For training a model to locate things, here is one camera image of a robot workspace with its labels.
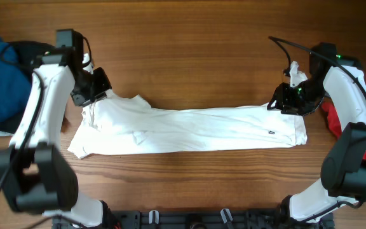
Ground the red t-shirt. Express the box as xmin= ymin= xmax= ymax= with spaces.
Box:
xmin=321 ymin=102 xmax=366 ymax=161

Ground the white t-shirt black print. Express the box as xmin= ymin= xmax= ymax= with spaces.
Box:
xmin=68 ymin=90 xmax=308 ymax=159

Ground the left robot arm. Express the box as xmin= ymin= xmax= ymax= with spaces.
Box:
xmin=0 ymin=29 xmax=119 ymax=228

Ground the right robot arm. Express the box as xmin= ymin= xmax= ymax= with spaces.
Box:
xmin=267 ymin=43 xmax=366 ymax=227

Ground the black folded garment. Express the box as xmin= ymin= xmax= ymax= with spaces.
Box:
xmin=0 ymin=41 xmax=54 ymax=135

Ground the blue folded garment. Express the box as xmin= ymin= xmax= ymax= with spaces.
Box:
xmin=0 ymin=34 xmax=33 ymax=128

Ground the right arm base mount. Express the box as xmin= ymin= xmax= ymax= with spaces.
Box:
xmin=273 ymin=195 xmax=325 ymax=229

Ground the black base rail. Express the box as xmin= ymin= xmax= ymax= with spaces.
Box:
xmin=52 ymin=208 xmax=335 ymax=229

